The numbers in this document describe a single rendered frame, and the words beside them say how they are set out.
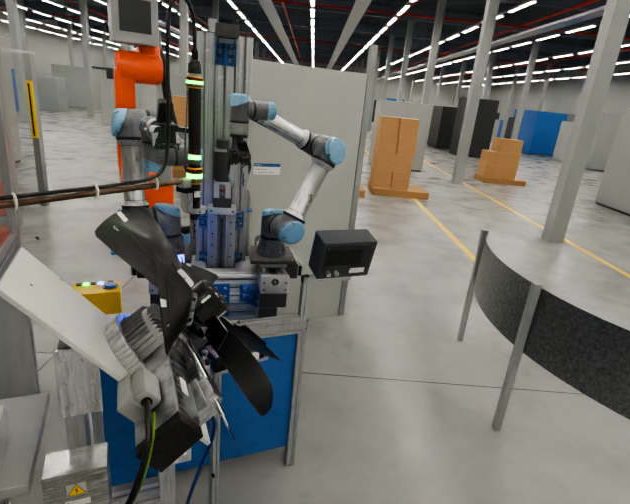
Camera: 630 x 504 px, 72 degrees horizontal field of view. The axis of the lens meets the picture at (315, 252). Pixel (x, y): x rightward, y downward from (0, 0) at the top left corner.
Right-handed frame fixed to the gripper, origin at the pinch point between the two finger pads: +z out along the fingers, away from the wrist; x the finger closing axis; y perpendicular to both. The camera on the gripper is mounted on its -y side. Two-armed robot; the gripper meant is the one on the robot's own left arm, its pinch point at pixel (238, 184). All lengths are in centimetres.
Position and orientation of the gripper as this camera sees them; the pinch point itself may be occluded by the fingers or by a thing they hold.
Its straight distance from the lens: 185.8
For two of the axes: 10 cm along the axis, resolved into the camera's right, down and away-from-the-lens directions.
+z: -0.9, 9.4, 3.3
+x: -9.2, 0.5, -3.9
